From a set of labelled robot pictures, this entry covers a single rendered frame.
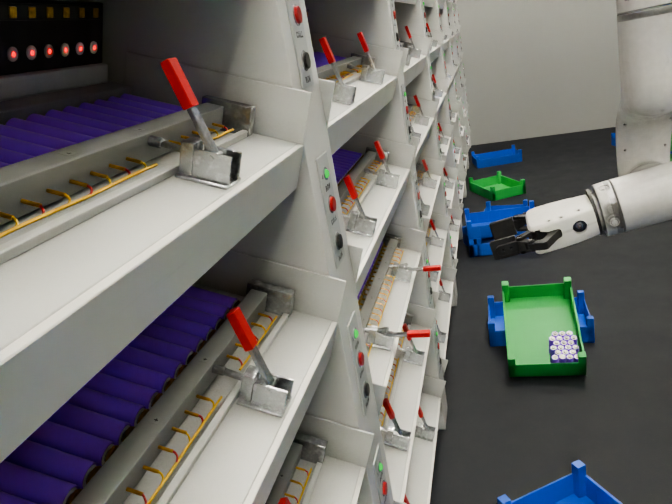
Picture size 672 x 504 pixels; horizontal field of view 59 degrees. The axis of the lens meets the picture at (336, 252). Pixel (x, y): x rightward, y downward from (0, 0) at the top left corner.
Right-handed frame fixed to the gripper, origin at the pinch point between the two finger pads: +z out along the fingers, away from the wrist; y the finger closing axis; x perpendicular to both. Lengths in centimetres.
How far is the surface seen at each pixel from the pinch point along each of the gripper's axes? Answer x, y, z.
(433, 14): 42, 170, 11
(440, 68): 20, 170, 15
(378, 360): -7.5, -17.4, 21.0
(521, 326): -53, 70, 7
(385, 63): 32.4, 29.8, 12.6
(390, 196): 10.8, 7.6, 16.1
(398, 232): -2.6, 29.7, 22.5
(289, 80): 35, -40, 10
